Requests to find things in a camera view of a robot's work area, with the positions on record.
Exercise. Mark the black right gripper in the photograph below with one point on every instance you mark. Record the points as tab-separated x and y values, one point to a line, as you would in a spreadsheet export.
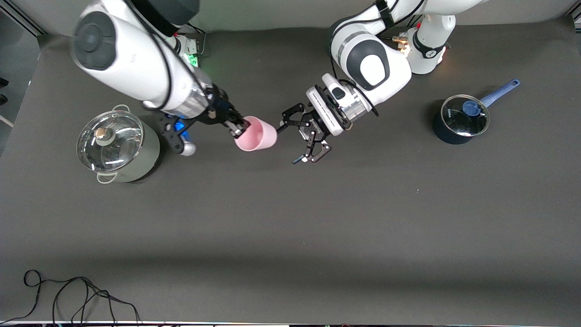
221	110

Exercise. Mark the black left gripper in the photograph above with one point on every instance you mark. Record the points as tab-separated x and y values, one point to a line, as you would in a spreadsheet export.
310	129

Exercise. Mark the pink plastic cup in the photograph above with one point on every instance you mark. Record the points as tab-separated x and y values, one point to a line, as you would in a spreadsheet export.
258	136

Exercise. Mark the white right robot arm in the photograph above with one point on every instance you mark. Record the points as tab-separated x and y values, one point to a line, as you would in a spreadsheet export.
136	63

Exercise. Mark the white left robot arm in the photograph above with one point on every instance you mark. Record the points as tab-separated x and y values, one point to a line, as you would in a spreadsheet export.
372	68

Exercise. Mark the dark grey table mat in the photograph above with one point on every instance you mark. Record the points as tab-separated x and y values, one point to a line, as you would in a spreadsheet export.
290	204

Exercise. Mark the grey-green stockpot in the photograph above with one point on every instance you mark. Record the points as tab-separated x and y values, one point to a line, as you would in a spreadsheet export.
145	154

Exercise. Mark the light grey backdrop cloth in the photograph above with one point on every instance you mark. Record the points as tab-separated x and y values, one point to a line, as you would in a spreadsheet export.
272	13

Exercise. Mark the glass lid with copper knob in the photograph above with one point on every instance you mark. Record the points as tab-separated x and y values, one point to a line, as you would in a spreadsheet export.
115	150

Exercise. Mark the dark blue saucepan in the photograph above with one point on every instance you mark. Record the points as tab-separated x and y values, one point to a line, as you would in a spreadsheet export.
447	134

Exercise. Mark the glass lid with blue knob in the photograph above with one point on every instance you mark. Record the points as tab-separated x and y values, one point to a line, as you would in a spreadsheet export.
460	122

